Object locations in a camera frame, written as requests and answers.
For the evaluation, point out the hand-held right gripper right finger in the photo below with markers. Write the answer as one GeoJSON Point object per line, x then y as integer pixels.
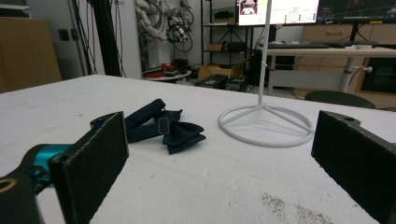
{"type": "Point", "coordinates": [358, 158]}

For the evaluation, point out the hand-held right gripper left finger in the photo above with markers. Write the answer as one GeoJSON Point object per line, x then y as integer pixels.
{"type": "Point", "coordinates": [90, 168]}

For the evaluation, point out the navy blue bow tie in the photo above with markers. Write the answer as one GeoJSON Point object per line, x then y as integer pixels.
{"type": "Point", "coordinates": [165, 129]}

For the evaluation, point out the white metal stand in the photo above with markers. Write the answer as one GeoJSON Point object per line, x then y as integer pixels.
{"type": "Point", "coordinates": [265, 118]}

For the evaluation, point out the dark round chair back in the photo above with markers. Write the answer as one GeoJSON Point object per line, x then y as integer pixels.
{"type": "Point", "coordinates": [339, 98]}

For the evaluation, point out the black cabinet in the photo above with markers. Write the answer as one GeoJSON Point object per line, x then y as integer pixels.
{"type": "Point", "coordinates": [380, 74]}

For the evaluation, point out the wooden desk with white leg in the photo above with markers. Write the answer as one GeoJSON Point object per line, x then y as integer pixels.
{"type": "Point", "coordinates": [333, 52]}

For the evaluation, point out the round low table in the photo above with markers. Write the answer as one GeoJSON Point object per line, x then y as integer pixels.
{"type": "Point", "coordinates": [169, 76]}

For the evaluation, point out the black keyboard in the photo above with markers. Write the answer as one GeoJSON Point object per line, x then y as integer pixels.
{"type": "Point", "coordinates": [295, 45]}

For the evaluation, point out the brown wooden board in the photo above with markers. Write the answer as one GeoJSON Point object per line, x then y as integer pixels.
{"type": "Point", "coordinates": [26, 53]}

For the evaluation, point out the dark computer monitor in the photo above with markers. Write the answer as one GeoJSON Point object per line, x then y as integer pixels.
{"type": "Point", "coordinates": [358, 10]}

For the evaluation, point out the black box on floor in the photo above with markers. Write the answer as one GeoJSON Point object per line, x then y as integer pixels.
{"type": "Point", "coordinates": [212, 82]}

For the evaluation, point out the open cardboard box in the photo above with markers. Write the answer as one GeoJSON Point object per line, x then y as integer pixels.
{"type": "Point", "coordinates": [218, 71]}

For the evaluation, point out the bright computer monitor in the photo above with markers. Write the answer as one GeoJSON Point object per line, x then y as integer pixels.
{"type": "Point", "coordinates": [281, 11]}

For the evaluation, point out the black metal shelf rack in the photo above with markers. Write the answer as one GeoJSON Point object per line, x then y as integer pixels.
{"type": "Point", "coordinates": [224, 34]}

